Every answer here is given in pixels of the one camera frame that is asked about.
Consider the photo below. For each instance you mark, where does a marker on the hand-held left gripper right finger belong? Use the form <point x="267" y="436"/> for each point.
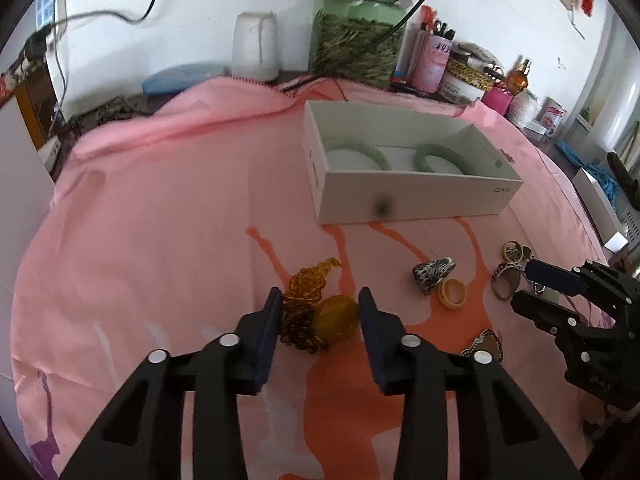
<point x="370" y="330"/>

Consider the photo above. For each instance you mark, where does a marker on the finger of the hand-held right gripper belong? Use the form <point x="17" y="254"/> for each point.
<point x="540" y="310"/>
<point x="550" y="274"/>

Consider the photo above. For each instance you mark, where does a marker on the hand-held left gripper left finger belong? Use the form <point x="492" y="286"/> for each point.
<point x="272" y="320"/>

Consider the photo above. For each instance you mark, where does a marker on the round amber pendant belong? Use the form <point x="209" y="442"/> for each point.
<point x="335" y="321"/>

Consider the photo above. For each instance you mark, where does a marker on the silver bangle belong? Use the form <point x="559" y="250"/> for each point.
<point x="495" y="280"/>

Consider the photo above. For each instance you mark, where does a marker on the white cardboard box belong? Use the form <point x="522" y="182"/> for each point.
<point x="415" y="200"/>

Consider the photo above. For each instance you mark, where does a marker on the white plastic box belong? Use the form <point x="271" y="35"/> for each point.
<point x="597" y="210"/>

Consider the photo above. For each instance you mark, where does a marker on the blue knit cloth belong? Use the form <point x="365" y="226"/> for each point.
<point x="597" y="177"/>

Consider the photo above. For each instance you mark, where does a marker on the small white box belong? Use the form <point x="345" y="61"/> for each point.
<point x="535" y="131"/>

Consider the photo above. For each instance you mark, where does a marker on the pink printed cloth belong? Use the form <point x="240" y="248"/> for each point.
<point x="175" y="210"/>

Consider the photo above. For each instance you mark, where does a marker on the red white can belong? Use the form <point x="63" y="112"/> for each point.
<point x="552" y="117"/>

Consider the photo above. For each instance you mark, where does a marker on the pale jade bangle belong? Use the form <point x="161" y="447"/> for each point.
<point x="381" y="156"/>

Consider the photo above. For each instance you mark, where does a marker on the green jade bangle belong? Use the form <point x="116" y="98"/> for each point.
<point x="419" y="158"/>

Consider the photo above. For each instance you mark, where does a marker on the pink plastic basket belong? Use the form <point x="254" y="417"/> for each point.
<point x="496" y="101"/>

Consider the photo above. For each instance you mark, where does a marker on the amber perfume bottle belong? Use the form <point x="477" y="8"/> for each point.
<point x="518" y="80"/>

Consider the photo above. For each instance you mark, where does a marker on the yellow patterned tin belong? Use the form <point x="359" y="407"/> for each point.
<point x="462" y="81"/>

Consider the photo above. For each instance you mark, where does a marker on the grey crumpled packet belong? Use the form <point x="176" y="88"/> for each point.
<point x="472" y="52"/>

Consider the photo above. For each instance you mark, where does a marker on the pink pen cup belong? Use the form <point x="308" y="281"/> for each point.
<point x="430" y="65"/>

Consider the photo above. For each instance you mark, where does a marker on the blue glasses case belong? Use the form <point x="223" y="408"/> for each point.
<point x="185" y="76"/>

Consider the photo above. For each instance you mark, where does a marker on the white router box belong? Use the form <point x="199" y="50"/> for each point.
<point x="52" y="157"/>

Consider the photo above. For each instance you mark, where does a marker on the green glass jar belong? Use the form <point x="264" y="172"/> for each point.
<point x="350" y="35"/>

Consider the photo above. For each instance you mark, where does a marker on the black plug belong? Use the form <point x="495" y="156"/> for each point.
<point x="36" y="42"/>

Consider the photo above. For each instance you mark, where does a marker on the white power strip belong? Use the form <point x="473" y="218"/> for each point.
<point x="47" y="2"/>

